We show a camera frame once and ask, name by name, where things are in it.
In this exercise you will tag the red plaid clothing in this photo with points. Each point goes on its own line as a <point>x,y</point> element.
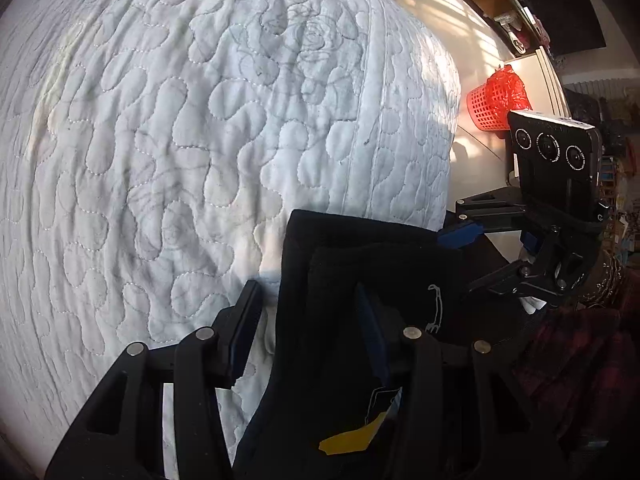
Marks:
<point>575,365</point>

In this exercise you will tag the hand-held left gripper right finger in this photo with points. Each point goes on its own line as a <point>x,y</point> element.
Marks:
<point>374,340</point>

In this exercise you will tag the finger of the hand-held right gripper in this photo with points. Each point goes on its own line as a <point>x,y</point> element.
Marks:
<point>457,236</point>
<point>500,281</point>

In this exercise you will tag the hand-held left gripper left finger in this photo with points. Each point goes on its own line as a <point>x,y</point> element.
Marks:
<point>244,332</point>

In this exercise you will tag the white cabinet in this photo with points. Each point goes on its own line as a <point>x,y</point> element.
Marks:
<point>540,85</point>

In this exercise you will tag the black pants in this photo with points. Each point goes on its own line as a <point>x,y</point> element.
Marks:
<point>320,320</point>

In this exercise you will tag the red plastic bag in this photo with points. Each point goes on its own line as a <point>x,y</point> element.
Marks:
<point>510,85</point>

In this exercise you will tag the cluttered storage rack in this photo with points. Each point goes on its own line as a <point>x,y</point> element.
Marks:
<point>615,125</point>

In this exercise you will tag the white quilted bedspread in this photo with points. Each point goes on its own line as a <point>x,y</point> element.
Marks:
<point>175,150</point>

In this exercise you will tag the red plastic basket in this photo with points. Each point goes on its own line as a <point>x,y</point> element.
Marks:
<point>487,107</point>

